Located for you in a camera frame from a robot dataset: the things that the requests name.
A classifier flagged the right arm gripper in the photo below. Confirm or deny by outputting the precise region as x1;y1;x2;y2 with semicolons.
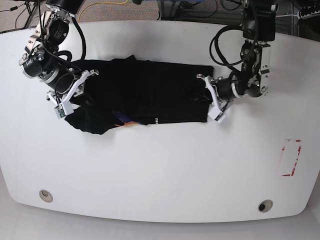
46;69;100;113

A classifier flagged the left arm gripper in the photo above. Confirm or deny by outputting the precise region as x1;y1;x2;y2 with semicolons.
196;74;235;118

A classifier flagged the black t-shirt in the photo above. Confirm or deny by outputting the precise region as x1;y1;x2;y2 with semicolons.
65;56;214;135

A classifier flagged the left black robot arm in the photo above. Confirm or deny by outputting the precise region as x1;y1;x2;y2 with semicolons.
196;0;278;123

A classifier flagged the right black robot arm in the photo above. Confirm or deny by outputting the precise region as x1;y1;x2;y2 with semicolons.
19;0;99;118

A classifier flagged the red tape rectangle marking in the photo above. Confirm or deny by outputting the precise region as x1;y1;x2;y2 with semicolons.
279;139;302;177

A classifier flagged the white power strip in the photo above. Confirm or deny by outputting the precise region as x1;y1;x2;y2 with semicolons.
298;1;320;20

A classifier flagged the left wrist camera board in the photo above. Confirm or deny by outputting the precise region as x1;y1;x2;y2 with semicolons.
214;113;226;124

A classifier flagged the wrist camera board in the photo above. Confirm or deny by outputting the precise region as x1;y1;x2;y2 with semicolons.
214;113;226;124
54;106;66;119

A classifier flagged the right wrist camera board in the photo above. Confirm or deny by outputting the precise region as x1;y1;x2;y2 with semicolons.
54;106;66;119

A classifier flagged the yellow cable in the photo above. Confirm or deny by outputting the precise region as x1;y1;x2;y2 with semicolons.
78;0;129;23

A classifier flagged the right table cable grommet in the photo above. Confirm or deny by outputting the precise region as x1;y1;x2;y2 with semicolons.
257;199;273;213

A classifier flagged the table cable grommet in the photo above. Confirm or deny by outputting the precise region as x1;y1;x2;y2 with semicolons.
39;189;53;203
257;199;273;213

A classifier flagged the left table cable grommet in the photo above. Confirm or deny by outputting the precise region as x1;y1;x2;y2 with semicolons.
39;189;53;203

